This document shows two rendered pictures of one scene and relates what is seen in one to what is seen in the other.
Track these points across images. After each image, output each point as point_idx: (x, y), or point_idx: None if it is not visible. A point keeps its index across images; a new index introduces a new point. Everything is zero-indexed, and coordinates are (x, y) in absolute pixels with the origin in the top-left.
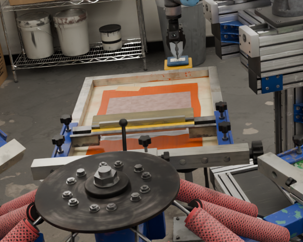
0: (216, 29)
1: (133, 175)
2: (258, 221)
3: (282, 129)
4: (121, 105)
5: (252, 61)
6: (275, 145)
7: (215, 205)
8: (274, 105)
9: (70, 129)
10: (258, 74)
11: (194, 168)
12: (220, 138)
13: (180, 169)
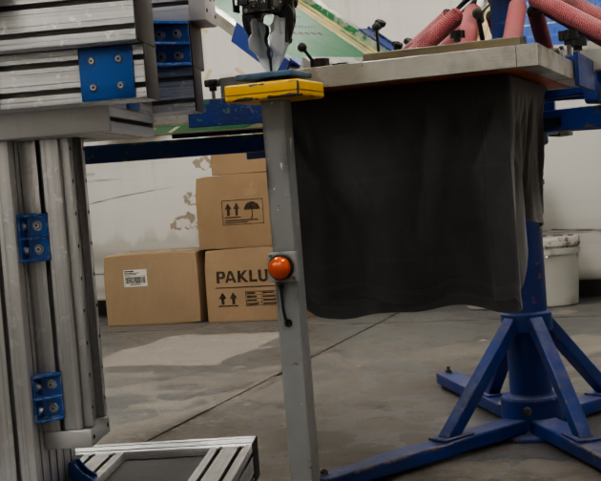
0: (146, 18)
1: None
2: None
3: (94, 276)
4: None
5: (196, 46)
6: (88, 347)
7: (427, 25)
8: (77, 234)
9: (565, 55)
10: (202, 66)
11: (324, 311)
12: None
13: (357, 308)
